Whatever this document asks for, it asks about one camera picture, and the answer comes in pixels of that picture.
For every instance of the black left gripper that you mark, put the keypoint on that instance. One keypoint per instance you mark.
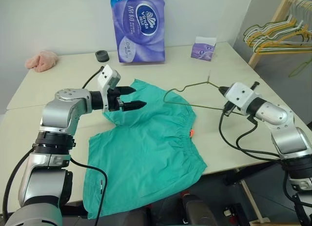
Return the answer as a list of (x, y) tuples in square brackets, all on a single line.
[(114, 104)]

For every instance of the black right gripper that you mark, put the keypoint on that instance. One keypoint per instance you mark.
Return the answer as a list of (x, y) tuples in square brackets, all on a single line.
[(230, 108)]

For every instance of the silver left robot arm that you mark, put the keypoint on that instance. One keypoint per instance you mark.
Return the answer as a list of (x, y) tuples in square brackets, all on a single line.
[(61, 113)]

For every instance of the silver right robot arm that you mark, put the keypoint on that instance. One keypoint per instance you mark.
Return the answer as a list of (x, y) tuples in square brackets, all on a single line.
[(275, 113)]

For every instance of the green shorts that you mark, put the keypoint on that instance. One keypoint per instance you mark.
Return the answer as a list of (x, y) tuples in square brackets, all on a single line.
[(146, 150)]

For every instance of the small purple tissue pack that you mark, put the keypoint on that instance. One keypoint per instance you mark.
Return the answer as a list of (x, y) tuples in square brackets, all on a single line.
[(203, 51)]

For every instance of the black round tape roll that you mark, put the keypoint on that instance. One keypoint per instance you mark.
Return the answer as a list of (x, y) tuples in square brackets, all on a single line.
[(102, 56)]

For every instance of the purple Vinda tissue multipack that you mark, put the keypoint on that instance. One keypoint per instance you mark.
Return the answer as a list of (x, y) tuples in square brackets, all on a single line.
[(139, 28)]

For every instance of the wooden clothes rack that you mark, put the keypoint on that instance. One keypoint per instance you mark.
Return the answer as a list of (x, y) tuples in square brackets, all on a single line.
[(278, 16)]

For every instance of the pink cloth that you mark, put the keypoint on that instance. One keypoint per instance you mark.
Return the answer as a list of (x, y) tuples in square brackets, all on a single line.
[(42, 61)]

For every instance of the pale table leg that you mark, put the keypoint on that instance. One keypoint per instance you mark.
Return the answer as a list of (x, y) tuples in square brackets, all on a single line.
[(251, 199)]

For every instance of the dark rounded shape red mark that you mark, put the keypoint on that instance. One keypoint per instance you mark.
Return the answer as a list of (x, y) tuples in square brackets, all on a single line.
[(197, 209)]

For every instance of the black box white plug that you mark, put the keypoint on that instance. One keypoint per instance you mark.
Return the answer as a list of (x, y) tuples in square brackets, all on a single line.
[(235, 215)]

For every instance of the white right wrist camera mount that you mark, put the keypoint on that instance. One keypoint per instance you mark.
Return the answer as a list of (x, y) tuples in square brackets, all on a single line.
[(240, 94)]

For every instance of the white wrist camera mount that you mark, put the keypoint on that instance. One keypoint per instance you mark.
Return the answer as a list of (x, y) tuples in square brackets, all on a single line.
[(107, 76), (240, 94)]

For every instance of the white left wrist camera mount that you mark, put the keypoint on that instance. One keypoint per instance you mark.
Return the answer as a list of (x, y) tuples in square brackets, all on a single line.
[(107, 76)]

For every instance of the black table frame bracket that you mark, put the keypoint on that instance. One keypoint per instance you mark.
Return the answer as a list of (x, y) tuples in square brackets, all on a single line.
[(251, 173)]

